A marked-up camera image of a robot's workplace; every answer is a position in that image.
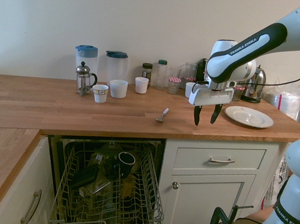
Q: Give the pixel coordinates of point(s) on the glass French press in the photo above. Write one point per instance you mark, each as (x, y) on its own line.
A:
(83, 79)

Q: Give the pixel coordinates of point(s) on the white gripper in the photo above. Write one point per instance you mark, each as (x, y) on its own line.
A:
(212, 97)

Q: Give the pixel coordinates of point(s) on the small patterned white cup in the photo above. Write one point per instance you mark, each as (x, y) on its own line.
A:
(99, 93)

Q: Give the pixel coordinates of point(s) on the round metal door knob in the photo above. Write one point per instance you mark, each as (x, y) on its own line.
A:
(175, 185)

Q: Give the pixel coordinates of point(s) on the clear glass tumbler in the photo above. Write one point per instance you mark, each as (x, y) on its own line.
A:
(175, 72)

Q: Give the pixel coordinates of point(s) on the dark-lid spice jar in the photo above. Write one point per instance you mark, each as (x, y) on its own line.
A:
(146, 73)

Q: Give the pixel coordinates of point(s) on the black rectangular container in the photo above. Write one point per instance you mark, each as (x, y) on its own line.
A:
(84, 176)

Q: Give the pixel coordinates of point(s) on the stainless steel kettle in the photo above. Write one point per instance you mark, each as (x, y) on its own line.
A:
(257, 84)

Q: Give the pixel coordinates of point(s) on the dark-teal-lid plastic pitcher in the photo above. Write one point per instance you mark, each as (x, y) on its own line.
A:
(116, 66)

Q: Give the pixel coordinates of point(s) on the black mug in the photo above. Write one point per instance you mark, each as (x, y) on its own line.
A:
(126, 162)

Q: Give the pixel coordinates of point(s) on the plastic bag of disposable plates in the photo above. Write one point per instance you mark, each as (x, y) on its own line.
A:
(287, 101)

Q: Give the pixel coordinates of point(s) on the tall black bottle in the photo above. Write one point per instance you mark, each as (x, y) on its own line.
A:
(201, 69)

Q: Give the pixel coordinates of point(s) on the printed clear plastic bag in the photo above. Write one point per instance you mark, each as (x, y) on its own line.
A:
(277, 175)

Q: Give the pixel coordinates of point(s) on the white cabinet drawer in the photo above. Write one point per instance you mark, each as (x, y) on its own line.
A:
(220, 158)

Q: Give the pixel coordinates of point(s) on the small red-gingham-lid jar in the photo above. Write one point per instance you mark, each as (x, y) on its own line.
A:
(174, 86)

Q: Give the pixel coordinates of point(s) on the green-lid glass jar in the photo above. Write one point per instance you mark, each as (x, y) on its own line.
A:
(160, 74)

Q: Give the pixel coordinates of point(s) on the light-blue-lid plastic pitcher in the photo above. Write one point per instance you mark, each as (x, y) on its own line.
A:
(86, 56)

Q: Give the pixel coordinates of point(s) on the plain white ceramic cup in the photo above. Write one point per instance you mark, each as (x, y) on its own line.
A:
(188, 89)

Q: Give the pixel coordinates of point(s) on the white dinner plate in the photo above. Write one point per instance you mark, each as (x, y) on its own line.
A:
(249, 116)

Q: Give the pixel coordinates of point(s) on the white cabinet door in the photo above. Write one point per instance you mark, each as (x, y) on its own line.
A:
(206, 207)

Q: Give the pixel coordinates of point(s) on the empty clear glass jar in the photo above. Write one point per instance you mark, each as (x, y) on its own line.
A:
(190, 70)

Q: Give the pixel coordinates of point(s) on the black C-clamp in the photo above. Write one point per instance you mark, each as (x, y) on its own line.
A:
(219, 217)

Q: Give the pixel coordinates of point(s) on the red-gingham-lid glass jar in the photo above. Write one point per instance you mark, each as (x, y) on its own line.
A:
(238, 94)

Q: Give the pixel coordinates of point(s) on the wide white ceramic cup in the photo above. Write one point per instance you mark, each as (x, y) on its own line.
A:
(118, 88)

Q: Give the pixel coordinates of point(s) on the tall white ceramic cup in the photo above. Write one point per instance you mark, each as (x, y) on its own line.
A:
(141, 85)

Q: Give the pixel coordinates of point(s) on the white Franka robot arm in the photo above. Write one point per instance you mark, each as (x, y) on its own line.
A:
(246, 53)

